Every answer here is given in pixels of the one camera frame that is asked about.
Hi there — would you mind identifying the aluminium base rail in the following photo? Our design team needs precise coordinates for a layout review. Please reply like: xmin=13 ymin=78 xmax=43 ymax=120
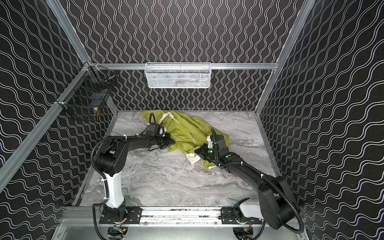
xmin=59 ymin=206 xmax=301 ymax=227

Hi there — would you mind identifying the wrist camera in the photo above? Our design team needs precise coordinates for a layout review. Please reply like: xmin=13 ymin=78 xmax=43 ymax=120
xmin=146 ymin=123 xmax=166 ymax=138
xmin=207 ymin=135 xmax=227 ymax=151

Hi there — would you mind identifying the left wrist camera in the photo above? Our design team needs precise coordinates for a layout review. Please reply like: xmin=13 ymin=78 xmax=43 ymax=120
xmin=146 ymin=123 xmax=166 ymax=138

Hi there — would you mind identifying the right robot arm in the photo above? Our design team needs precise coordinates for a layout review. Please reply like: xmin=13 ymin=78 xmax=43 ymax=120
xmin=195 ymin=128 xmax=304 ymax=234

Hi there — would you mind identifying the green zip-up jacket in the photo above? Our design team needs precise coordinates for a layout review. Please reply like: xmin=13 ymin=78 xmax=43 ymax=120
xmin=142 ymin=110 xmax=216 ymax=170

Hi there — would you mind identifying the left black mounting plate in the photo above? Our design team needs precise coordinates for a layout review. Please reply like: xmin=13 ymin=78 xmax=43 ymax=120
xmin=99 ymin=207 xmax=143 ymax=224

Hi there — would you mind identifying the black mounting plate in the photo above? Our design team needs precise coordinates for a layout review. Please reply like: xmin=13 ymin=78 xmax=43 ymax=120
xmin=218 ymin=207 xmax=262 ymax=225
xmin=99 ymin=207 xmax=143 ymax=224

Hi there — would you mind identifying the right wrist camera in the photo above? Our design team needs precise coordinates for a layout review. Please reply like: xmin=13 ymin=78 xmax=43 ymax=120
xmin=207 ymin=135 xmax=227 ymax=151

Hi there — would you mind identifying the black wire wall basket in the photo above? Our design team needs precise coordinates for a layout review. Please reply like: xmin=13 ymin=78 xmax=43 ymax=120
xmin=58 ymin=64 xmax=118 ymax=122

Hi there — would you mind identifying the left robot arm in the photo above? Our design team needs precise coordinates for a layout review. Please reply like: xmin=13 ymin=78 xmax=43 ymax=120
xmin=91 ymin=113 xmax=176 ymax=210

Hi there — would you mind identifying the white mesh wall basket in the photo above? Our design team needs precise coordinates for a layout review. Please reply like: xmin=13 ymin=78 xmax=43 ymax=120
xmin=145 ymin=62 xmax=212 ymax=89

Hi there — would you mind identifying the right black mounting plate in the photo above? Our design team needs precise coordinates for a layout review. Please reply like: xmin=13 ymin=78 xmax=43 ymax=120
xmin=218 ymin=207 xmax=262 ymax=225

